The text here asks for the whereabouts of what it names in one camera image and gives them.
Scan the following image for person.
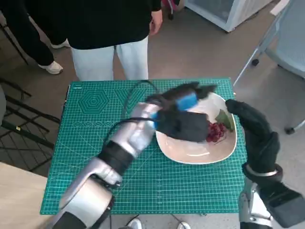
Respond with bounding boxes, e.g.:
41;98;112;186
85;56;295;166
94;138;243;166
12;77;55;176
0;0;71;75
26;0;163;81

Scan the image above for light wooden desk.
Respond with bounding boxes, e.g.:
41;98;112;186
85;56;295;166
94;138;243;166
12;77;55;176
0;161;48;229

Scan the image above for green cutting mat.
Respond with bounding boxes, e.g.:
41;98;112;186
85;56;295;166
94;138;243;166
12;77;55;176
39;76;246;215

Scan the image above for toy red grapes with leaf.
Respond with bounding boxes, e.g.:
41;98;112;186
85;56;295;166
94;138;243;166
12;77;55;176
206;109;235;144

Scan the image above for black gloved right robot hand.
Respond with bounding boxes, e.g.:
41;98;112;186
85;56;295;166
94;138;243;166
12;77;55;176
225;99;281;174

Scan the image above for grey rounded object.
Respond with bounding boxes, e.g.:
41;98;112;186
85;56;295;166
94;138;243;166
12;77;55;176
0;84;7;125

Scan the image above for white mesh cabinet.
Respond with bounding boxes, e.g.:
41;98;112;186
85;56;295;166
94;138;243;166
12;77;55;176
184;0;279;34

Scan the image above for black wire rack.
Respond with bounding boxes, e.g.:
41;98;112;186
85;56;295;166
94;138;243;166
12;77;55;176
0;77;61;171

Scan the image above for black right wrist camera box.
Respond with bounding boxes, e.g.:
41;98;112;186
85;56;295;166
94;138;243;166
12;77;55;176
258;182;305;229

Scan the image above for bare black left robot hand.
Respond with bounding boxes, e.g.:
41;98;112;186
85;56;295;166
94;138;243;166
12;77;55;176
146;81;218;113

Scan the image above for grey mesh chair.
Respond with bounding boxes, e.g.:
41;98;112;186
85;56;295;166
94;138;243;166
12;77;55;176
233;0;305;135

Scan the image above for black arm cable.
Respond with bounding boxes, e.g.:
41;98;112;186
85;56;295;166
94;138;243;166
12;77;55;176
104;80;163;153

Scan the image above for white plate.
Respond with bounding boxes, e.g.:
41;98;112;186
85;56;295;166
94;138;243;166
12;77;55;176
154;92;238;165

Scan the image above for dark left wrist camera box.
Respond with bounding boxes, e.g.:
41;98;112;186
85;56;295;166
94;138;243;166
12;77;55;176
156;111;210;143

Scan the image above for pink wheeled object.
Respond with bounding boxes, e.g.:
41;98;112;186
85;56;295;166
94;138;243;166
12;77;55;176
162;0;183;21

